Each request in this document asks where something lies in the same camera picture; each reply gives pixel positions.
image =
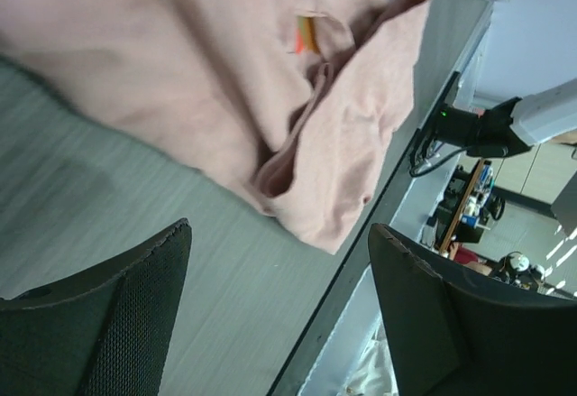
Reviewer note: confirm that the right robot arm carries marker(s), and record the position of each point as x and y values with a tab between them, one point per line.
511	128

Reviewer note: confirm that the pink printed t-shirt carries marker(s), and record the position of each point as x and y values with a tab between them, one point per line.
289	104

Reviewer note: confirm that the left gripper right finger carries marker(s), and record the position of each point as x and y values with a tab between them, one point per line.
453	331

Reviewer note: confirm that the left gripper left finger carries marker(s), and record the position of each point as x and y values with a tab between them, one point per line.
103	331

